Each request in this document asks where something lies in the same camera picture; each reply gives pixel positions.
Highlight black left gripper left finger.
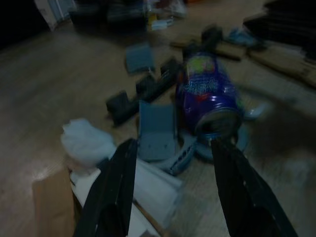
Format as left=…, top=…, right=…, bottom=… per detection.
left=73, top=138, right=138, bottom=237

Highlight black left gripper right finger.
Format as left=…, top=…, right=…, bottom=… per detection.
left=209, top=138, right=300, bottom=237

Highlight white paper sheet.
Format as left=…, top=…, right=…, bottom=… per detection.
left=70, top=158, right=185, bottom=237

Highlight grey round plastic lid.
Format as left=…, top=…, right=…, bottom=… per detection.
left=195, top=124, right=250, bottom=161

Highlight brown cardboard piece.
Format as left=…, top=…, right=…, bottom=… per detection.
left=31, top=167, right=82, bottom=237

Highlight white crumpled tissue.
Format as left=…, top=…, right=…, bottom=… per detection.
left=60, top=118, right=117, bottom=171

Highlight grey vented plastic part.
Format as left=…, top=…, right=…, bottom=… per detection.
left=165, top=136, right=198, bottom=176

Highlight grey plastic tray part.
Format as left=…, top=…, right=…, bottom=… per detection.
left=125, top=42, right=157, bottom=75
left=136, top=99, right=179, bottom=163

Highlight pale blue plastic scrap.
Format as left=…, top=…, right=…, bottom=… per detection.
left=242, top=101, right=271, bottom=120

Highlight flat brown cardboard sheets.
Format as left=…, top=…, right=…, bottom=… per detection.
left=247, top=40, right=316, bottom=89

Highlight blue cloth scrap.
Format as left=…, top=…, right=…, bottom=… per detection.
left=226, top=27, right=258, bottom=47

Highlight small black block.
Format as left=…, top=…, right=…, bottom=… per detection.
left=200, top=24, right=225, bottom=47

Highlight clear bag of clutter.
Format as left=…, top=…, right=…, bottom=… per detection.
left=144, top=0, right=188, bottom=31

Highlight black plastic bracket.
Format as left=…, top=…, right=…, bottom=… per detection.
left=105, top=57, right=185, bottom=127

